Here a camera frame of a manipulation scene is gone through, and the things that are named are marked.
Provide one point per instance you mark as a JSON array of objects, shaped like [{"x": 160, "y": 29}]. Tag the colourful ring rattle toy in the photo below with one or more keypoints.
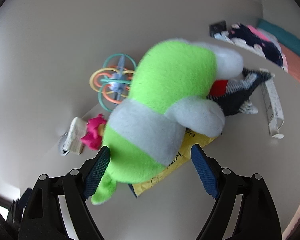
[{"x": 112, "y": 81}]

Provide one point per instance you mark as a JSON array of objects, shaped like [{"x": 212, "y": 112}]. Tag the black and white knitted sock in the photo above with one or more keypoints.
[{"x": 233, "y": 96}]

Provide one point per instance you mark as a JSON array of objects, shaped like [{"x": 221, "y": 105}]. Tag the teal pillow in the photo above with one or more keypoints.
[{"x": 284, "y": 37}]

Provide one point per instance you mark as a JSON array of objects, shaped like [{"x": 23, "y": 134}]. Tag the green and white plush toy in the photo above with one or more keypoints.
[{"x": 167, "y": 96}]

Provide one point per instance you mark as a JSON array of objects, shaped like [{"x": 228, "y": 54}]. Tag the bed with salmon sheet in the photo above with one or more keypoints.
[{"x": 291, "y": 62}]

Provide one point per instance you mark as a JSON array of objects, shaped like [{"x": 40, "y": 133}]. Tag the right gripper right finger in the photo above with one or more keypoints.
[{"x": 257, "y": 218}]

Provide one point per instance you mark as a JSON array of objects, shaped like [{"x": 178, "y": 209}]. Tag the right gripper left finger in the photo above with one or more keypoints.
[{"x": 42, "y": 217}]

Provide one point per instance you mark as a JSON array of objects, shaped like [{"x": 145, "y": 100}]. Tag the yellow padded envelope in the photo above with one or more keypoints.
[{"x": 183, "y": 155}]

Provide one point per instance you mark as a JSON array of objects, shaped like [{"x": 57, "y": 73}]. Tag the pink flower toy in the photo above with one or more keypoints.
[{"x": 95, "y": 131}]

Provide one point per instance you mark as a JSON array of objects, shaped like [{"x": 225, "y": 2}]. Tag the navy patterned clothes pile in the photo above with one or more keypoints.
[{"x": 257, "y": 41}]

